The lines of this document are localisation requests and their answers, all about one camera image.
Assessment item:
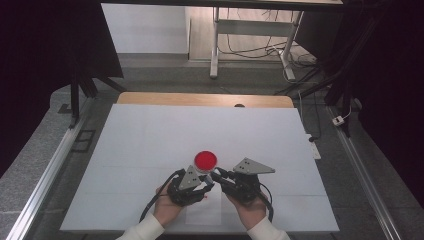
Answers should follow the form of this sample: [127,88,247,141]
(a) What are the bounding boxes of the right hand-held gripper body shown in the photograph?
[219,157,276,205]

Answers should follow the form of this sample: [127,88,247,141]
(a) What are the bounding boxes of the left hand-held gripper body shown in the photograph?
[165,164,207,208]

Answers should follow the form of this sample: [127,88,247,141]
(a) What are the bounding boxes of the round red ink pad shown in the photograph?
[193,150,219,175]

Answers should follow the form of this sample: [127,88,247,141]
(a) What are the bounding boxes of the person's right hand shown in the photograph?
[227,191,268,232]

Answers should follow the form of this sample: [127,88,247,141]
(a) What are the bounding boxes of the person's left hand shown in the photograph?
[153,183,185,229]

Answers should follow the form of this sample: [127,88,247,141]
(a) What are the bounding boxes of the wooden table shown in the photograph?
[116,91,295,109]

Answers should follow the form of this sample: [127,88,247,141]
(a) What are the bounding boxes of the white power strip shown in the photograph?
[307,133,322,161]

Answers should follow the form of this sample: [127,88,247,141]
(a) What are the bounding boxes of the black metal stand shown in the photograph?
[273,13,378,138]
[57,49,128,130]

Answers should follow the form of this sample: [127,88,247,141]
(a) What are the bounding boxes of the black curtain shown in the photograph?
[294,0,424,209]
[0,0,125,178]

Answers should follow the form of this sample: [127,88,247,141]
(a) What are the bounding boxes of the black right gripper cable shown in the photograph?
[257,181,275,224]

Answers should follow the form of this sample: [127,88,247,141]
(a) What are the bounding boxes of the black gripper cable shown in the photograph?
[138,168,186,224]
[257,181,275,224]

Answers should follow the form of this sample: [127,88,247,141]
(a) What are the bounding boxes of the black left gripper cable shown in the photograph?
[138,168,186,224]

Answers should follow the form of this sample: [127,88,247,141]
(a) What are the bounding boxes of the aluminium floor rail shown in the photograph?
[325,105,405,240]
[5,98,95,240]

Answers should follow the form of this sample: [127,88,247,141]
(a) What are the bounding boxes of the black floor cables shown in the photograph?
[218,7,323,141]

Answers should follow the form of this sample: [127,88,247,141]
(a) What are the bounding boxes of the white metal desk frame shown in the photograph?
[209,5,305,82]

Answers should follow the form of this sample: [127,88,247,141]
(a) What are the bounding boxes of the white wall panel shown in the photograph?
[100,3,190,55]

